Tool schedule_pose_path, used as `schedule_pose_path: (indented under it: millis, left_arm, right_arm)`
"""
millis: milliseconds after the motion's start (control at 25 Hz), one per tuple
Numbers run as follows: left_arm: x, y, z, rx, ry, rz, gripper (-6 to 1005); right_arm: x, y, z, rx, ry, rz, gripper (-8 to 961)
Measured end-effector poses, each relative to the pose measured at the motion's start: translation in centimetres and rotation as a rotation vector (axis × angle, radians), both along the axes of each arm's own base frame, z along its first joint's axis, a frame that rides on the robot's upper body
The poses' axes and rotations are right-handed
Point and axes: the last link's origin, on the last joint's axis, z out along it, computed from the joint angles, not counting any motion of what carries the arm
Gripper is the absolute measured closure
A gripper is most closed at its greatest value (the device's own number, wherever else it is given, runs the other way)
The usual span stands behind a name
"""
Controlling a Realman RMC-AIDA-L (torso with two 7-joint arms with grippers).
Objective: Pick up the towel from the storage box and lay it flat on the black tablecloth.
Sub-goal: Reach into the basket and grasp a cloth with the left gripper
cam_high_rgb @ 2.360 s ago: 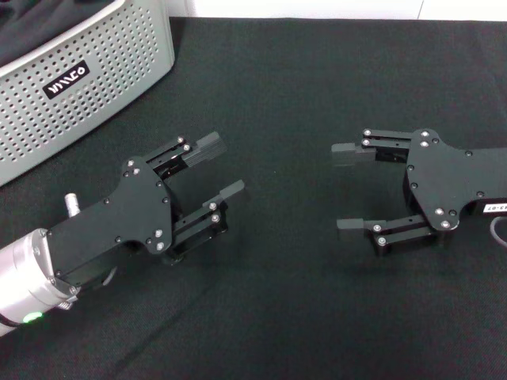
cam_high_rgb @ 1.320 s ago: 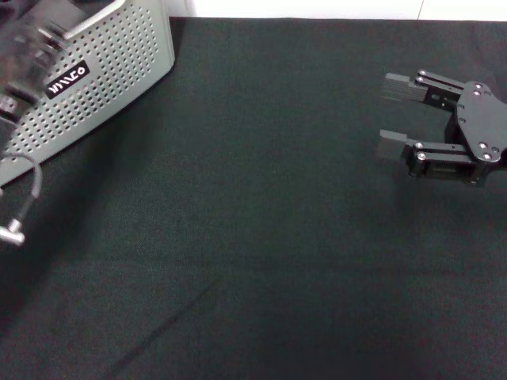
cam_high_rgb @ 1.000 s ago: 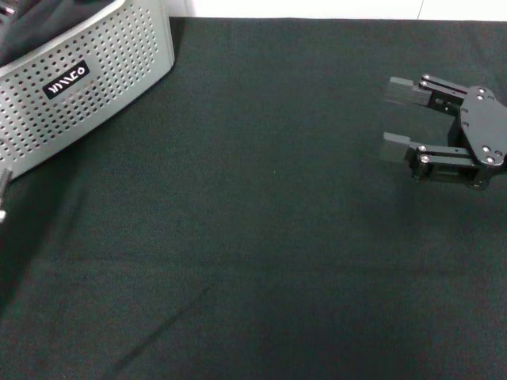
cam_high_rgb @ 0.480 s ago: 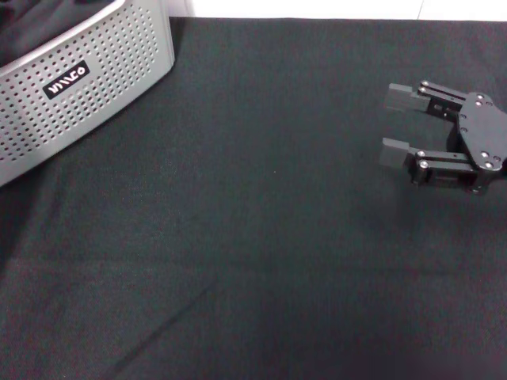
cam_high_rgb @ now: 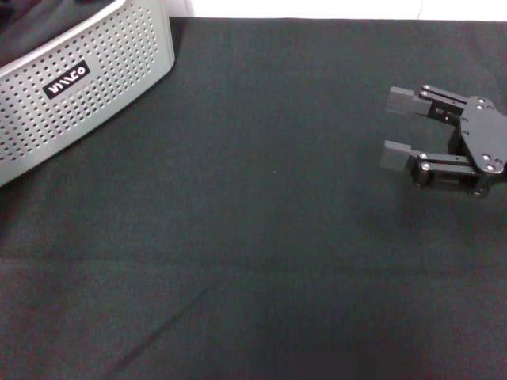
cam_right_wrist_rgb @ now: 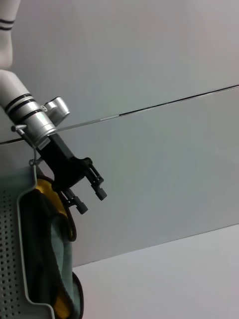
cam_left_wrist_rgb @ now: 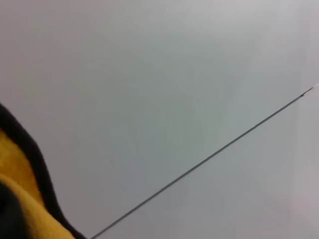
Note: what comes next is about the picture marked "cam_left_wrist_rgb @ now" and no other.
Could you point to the yellow grey towel black edge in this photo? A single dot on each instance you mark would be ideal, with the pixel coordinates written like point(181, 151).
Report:
point(15, 154)

